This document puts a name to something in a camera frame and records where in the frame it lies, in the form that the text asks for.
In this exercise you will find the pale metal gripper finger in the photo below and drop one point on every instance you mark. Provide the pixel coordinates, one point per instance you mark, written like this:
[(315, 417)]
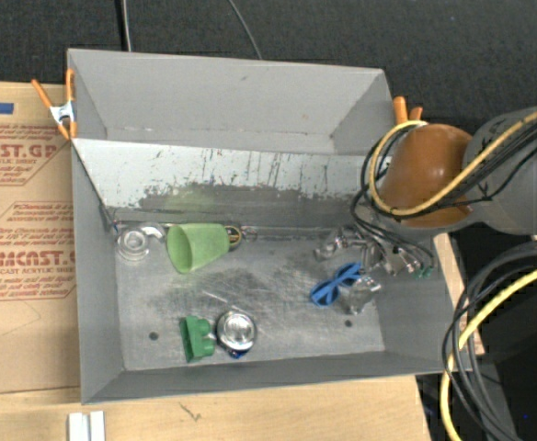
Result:
[(349, 236), (330, 250)]

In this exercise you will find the blue sunglasses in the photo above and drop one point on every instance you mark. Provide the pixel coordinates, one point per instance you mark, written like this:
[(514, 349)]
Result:
[(330, 290)]

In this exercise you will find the clear glass cup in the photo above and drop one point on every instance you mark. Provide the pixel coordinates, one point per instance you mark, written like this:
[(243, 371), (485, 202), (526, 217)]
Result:
[(359, 296)]

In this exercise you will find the grey metal bin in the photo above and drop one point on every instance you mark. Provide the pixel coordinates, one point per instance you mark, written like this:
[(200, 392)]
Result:
[(259, 292)]

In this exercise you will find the black and yellow round object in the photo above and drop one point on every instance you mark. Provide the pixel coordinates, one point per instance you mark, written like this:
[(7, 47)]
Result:
[(235, 238)]

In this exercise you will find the silver metal can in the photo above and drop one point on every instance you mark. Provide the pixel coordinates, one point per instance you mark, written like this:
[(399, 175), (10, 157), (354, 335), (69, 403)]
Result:
[(236, 331)]

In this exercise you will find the green plastic cup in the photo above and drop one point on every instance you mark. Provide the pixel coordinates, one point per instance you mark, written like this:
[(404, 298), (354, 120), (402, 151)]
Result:
[(199, 246)]

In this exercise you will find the green toy block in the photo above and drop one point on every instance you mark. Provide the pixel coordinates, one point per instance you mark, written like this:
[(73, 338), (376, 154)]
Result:
[(197, 340)]

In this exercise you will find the clear round glass jar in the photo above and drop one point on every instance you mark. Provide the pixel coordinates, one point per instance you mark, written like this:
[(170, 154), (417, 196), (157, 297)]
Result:
[(133, 244)]

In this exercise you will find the brown cardboard board, red print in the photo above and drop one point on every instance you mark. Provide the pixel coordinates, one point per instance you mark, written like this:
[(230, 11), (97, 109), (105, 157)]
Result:
[(25, 320)]

